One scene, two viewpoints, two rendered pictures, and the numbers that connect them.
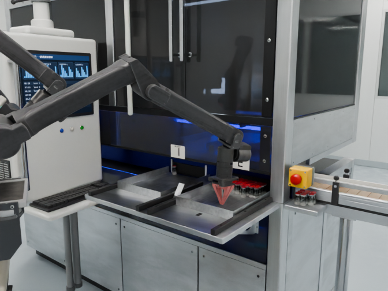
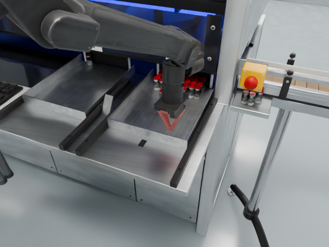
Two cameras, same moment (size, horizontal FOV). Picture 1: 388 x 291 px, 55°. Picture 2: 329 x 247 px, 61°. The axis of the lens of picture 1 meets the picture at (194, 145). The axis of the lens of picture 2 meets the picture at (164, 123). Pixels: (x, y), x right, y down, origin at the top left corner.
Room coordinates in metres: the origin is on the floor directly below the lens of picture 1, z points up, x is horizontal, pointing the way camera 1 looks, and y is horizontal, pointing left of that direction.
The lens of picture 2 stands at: (0.67, 0.08, 1.45)
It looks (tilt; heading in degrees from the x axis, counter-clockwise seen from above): 40 degrees down; 345
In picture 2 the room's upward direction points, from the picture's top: straight up
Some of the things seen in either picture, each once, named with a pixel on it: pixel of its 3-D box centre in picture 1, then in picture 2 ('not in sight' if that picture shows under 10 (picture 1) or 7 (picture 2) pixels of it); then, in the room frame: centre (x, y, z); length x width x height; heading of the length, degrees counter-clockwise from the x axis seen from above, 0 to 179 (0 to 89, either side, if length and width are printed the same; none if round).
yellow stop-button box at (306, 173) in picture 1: (301, 176); (253, 75); (1.36, -0.41, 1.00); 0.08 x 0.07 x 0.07; 142
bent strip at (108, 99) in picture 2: (170, 194); (98, 114); (1.40, 0.09, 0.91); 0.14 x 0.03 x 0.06; 141
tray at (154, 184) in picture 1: (165, 181); (83, 82); (1.63, 0.13, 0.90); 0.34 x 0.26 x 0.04; 142
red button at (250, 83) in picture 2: (296, 179); (250, 82); (1.33, -0.38, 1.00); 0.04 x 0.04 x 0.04; 52
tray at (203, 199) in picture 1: (228, 196); (167, 103); (1.42, -0.14, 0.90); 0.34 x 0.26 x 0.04; 142
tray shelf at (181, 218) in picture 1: (184, 198); (113, 109); (1.47, 0.04, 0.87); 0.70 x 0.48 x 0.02; 52
